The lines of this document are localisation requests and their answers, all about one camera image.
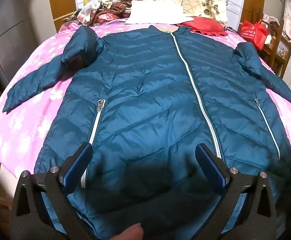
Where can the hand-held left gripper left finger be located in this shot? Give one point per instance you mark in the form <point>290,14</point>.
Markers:
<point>79,166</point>

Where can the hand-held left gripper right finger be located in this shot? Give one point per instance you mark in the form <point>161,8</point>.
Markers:
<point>210,166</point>

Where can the teal quilted zip jacket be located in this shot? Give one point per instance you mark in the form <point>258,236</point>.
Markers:
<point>148,92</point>

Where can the person's left hand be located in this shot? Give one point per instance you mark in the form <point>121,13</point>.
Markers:
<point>128,233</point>

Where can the pink floral bedsheet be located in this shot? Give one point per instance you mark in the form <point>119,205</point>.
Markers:
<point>35,110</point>

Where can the wooden chair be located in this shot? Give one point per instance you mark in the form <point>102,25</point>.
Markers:
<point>283,42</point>

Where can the red shopping bag white print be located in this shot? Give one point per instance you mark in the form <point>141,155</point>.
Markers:
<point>254,33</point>

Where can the red frilled pillow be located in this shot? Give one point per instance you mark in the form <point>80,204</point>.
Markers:
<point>203,25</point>

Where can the grey wardrobe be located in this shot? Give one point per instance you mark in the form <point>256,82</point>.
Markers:
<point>13,25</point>

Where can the white pillow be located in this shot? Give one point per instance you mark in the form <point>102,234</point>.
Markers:
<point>155,12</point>

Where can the brown floral quilt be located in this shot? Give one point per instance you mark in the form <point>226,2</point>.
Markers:
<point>115,5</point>

